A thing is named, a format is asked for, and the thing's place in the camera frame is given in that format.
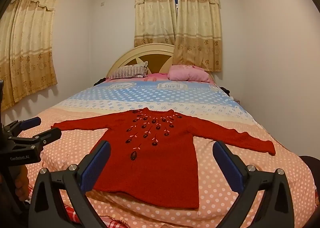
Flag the polka-dot bedspread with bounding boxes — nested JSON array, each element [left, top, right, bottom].
[[19, 79, 317, 228]]

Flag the long beige floral curtain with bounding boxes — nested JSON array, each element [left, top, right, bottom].
[[172, 0, 222, 72]]

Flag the narrow beige floral curtain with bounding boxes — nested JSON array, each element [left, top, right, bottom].
[[134, 0, 178, 48]]

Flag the person's left hand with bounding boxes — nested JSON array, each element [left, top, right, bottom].
[[14, 167, 32, 207]]

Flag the pink pillow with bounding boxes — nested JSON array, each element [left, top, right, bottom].
[[167, 65, 211, 83]]

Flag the striped pillow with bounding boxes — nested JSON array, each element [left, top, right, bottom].
[[108, 61, 148, 80]]

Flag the red knitted sweater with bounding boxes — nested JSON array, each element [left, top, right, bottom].
[[51, 108, 276, 210]]

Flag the cream wooden headboard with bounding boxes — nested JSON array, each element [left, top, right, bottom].
[[107, 43, 214, 80]]

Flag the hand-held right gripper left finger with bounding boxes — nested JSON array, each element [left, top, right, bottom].
[[29, 140, 112, 228]]

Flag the red checkered cloth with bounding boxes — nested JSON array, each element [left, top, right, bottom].
[[63, 203, 122, 228]]

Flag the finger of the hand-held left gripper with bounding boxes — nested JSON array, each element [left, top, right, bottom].
[[11, 128, 62, 149], [4, 116, 42, 138]]

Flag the pink bed sheet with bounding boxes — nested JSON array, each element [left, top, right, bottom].
[[106, 72, 216, 85]]

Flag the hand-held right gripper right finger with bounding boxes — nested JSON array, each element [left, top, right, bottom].
[[212, 140, 297, 228]]

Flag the dark rounded object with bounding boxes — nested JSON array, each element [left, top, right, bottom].
[[298, 155, 320, 207]]

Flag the wide beige floral curtain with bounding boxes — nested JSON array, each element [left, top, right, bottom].
[[0, 0, 62, 111]]

